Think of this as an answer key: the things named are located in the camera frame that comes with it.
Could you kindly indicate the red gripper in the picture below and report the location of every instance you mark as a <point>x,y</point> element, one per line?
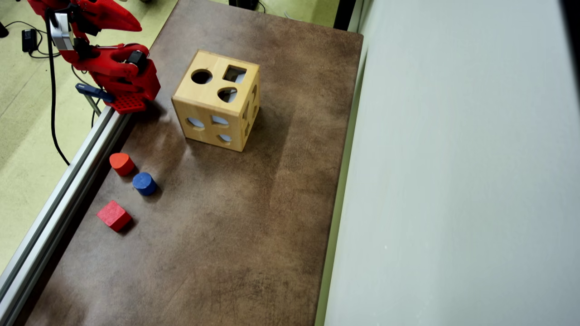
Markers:
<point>115,17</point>

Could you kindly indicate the blue wooden cylinder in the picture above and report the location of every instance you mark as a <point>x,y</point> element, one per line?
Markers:
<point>144,182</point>

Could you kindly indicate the red robot arm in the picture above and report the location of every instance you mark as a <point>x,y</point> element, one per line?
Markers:
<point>136,83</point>

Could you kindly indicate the wooden shape sorter box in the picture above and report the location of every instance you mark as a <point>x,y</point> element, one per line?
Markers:
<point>199,97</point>

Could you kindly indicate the blue clamp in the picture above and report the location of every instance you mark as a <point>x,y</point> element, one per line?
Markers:
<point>93,92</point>

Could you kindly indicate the black power adapter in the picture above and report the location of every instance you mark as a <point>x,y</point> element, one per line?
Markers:
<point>29,40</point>

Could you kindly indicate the small black floor object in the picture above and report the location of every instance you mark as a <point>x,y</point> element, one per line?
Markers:
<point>2,31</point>

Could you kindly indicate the orange rounded wooden block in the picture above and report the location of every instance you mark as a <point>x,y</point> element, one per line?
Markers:
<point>120,162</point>

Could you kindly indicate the red wooden cube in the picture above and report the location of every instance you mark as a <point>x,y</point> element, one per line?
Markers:
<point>112,213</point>

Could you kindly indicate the brown table mat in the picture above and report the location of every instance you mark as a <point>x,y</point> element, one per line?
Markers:
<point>226,226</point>

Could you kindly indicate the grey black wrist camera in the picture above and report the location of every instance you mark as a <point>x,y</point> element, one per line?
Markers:
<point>61,34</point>

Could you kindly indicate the aluminium profile rail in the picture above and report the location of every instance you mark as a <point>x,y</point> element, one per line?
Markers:
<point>54,203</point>

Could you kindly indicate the black vertical post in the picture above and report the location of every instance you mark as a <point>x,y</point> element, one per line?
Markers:
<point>344,13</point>

